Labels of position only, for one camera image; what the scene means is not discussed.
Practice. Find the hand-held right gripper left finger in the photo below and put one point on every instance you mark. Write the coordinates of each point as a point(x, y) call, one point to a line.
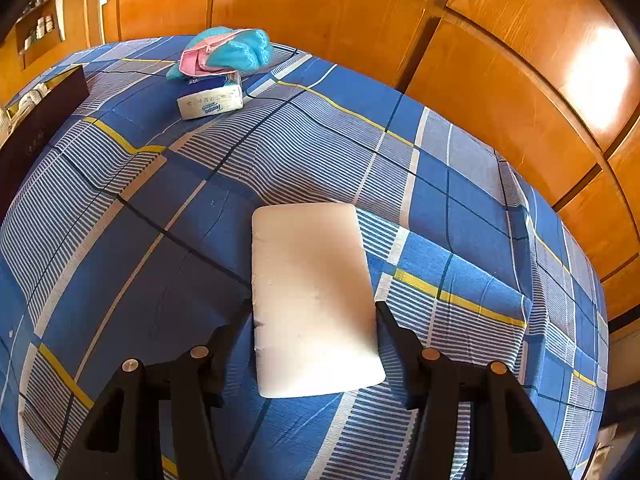
point(239, 340)

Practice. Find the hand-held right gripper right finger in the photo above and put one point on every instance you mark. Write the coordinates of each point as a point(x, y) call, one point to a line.
point(392, 347)

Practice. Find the white foam block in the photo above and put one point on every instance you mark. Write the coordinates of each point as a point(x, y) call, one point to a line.
point(310, 290)

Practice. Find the dark storage box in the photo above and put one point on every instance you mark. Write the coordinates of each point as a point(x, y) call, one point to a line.
point(40, 130)

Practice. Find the blue plaid bed sheet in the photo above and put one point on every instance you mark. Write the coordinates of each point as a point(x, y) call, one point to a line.
point(200, 200)

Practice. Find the white tissue pack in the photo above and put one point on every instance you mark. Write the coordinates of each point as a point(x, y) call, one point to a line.
point(212, 100)

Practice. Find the pink cloth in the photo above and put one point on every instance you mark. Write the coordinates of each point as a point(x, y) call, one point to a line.
point(192, 57)

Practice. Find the teal knitted cloth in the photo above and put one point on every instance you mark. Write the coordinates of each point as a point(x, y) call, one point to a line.
point(240, 50)

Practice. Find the wooden wardrobe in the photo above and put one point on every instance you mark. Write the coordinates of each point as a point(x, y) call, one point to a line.
point(475, 60)

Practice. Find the small bottles on shelf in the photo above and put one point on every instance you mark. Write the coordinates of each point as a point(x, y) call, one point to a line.
point(42, 25)

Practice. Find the wooden wall shelf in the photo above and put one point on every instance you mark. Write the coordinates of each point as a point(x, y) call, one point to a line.
point(37, 35)

